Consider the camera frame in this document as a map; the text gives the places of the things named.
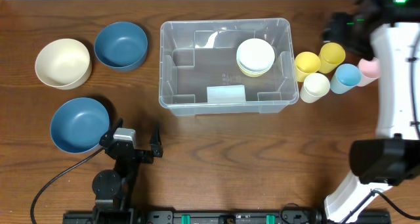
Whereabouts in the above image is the cream cup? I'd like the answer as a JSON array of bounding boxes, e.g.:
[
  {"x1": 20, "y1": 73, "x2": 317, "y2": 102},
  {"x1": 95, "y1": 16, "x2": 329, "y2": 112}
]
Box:
[{"x1": 300, "y1": 73, "x2": 330, "y2": 103}]

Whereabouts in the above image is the blue large bowl near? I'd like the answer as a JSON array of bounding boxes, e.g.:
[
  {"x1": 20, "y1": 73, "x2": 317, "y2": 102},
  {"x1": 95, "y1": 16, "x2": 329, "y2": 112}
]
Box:
[{"x1": 50, "y1": 97, "x2": 110, "y2": 154}]

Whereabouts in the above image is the light blue small bowl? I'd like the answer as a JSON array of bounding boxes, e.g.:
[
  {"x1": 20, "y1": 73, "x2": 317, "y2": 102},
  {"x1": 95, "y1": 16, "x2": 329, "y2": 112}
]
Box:
[{"x1": 237, "y1": 60, "x2": 271, "y2": 74}]

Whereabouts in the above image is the clear plastic storage bin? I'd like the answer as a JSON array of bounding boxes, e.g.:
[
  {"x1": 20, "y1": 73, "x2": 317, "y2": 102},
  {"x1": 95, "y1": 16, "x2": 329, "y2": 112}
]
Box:
[{"x1": 159, "y1": 18, "x2": 299, "y2": 116}]

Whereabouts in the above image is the yellow cup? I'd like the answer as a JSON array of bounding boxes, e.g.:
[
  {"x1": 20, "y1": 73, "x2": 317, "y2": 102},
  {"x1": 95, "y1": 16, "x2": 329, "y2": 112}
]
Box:
[
  {"x1": 295, "y1": 51, "x2": 321, "y2": 82},
  {"x1": 318, "y1": 43, "x2": 346, "y2": 74}
]

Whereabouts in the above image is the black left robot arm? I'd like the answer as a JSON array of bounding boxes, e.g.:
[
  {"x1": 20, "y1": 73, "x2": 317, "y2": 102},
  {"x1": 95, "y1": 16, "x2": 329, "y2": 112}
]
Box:
[{"x1": 87, "y1": 119, "x2": 163, "y2": 224}]

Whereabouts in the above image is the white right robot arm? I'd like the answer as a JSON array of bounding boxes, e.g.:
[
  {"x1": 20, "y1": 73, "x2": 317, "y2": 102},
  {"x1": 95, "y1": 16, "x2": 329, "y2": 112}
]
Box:
[{"x1": 322, "y1": 0, "x2": 419, "y2": 223}]

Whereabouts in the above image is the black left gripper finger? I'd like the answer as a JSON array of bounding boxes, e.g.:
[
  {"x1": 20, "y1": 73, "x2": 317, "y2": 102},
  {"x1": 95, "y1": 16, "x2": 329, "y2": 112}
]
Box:
[
  {"x1": 99, "y1": 118, "x2": 123, "y2": 147},
  {"x1": 149, "y1": 124, "x2": 163, "y2": 158}
]

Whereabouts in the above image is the blue large bowl far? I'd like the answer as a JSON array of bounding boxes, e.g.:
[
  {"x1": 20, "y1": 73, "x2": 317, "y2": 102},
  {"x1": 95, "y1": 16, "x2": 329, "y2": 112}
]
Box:
[{"x1": 94, "y1": 22, "x2": 148, "y2": 72}]

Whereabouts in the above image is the white small bowl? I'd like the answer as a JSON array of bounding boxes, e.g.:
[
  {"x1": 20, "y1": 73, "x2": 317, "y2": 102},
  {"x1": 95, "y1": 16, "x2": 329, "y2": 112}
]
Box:
[{"x1": 236, "y1": 38, "x2": 276, "y2": 72}]

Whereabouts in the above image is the cream large bowl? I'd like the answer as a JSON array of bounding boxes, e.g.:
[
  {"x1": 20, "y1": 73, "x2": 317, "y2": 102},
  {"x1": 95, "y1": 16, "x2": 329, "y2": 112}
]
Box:
[{"x1": 35, "y1": 39, "x2": 93, "y2": 90}]

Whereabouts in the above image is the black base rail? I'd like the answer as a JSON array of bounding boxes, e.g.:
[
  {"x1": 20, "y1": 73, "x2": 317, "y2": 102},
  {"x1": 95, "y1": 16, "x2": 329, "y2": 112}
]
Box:
[{"x1": 62, "y1": 208, "x2": 333, "y2": 224}]

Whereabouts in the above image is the light blue cup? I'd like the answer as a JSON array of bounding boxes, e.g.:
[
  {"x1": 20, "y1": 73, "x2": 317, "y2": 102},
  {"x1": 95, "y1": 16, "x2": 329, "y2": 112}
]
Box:
[{"x1": 330, "y1": 64, "x2": 362, "y2": 94}]

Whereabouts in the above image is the blue large bowl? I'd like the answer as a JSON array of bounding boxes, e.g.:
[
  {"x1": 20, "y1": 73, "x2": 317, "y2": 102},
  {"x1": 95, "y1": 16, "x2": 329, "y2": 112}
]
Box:
[
  {"x1": 94, "y1": 22, "x2": 148, "y2": 72},
  {"x1": 50, "y1": 97, "x2": 110, "y2": 154}
]

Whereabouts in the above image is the pink cup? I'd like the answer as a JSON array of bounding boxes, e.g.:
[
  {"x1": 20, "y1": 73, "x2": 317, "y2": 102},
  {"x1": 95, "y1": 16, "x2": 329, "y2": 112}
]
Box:
[{"x1": 357, "y1": 58, "x2": 381, "y2": 87}]

